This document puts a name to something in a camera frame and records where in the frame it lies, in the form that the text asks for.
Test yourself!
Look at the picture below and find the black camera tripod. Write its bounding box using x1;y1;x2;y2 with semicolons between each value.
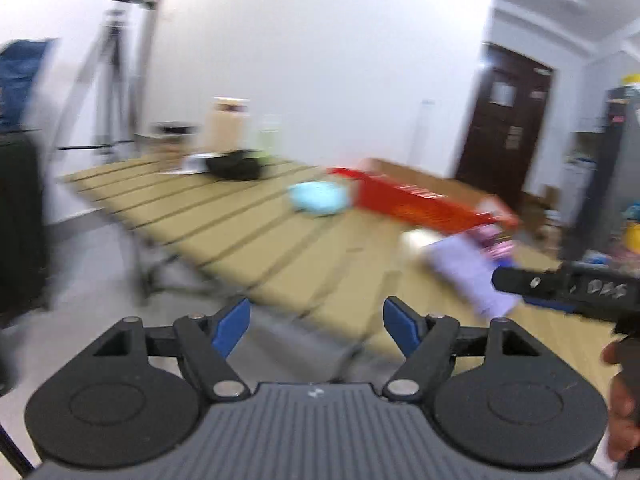
47;0;156;164

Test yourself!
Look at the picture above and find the purple paper bag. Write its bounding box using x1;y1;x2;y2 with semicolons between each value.
424;234;518;318

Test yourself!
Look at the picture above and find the wooden box container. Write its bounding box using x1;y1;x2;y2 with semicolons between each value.
204;96;250;153

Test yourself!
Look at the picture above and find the green spray bottle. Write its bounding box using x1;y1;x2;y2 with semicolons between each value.
257;116;280;157

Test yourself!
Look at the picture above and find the dark brown door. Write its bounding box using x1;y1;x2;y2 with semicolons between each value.
456;44;553;205

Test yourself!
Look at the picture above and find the light blue plush toy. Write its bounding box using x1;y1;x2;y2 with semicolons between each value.
288;181;352;217

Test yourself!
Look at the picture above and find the black suitcase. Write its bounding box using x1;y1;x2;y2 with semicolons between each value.
0;131;50;327

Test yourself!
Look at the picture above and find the red cardboard box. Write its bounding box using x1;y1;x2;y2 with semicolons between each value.
330;158;521;235

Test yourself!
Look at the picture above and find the glass snack jar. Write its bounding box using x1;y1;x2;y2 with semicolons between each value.
150;122;198;170

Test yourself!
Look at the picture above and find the tan folding slat table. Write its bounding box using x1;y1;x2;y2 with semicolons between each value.
56;152;626;376

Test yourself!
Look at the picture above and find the person right hand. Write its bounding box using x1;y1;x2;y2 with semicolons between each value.
602;339;640;463

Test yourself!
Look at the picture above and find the grey refrigerator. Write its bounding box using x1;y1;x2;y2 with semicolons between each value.
560;84;639;260

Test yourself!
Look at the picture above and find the pink foil wrapper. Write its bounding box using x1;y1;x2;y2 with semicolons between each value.
468;223;514;261

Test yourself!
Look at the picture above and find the blue bag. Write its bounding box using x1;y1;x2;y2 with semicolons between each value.
1;39;54;132

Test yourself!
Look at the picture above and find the black cloth bundle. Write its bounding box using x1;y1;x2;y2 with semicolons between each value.
205;150;265;181

